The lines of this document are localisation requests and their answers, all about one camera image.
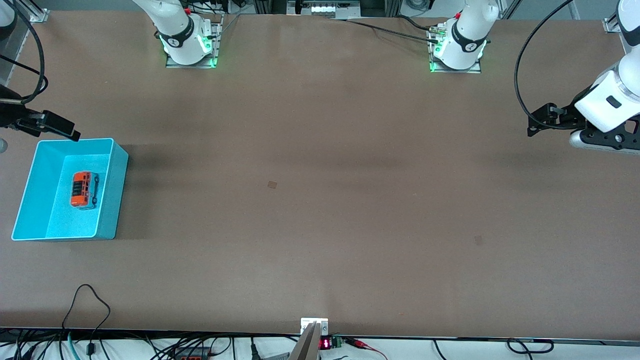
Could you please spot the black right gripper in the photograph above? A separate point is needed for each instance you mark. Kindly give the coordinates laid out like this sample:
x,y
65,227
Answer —
x,y
11,116

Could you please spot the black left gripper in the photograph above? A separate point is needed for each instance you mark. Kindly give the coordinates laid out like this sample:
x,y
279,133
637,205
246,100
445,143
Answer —
x,y
568,115

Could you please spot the orange toy bus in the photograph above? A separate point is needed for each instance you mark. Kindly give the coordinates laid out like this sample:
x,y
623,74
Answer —
x,y
82,192

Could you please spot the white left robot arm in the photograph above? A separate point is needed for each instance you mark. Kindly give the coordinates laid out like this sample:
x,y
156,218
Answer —
x,y
467,30

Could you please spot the turquoise plastic storage box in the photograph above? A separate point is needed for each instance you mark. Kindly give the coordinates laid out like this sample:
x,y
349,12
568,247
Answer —
x,y
55,220

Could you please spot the silver metal device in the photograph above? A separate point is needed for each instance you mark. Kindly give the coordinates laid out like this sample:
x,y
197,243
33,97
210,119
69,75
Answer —
x,y
325,9

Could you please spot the black power strip red switches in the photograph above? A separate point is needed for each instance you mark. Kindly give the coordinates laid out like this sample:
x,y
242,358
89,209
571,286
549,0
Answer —
x,y
192,357

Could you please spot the red clip lead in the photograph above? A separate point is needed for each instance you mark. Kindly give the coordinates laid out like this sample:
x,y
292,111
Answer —
x,y
362,343

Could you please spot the circuit board with red display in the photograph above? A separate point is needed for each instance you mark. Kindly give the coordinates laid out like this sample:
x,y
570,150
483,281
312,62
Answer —
x,y
327,343

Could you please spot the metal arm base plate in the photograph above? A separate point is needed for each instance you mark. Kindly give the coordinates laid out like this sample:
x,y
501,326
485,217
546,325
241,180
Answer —
x,y
475,70
218,45

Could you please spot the aluminium frame profile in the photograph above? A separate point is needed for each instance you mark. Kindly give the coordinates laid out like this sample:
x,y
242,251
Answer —
x,y
611,23
39,15

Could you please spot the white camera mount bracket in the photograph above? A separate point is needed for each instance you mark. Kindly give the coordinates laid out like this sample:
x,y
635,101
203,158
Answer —
x,y
306,322

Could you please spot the grey camera mast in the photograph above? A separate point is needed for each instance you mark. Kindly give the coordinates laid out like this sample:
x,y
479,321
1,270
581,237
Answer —
x,y
307,345

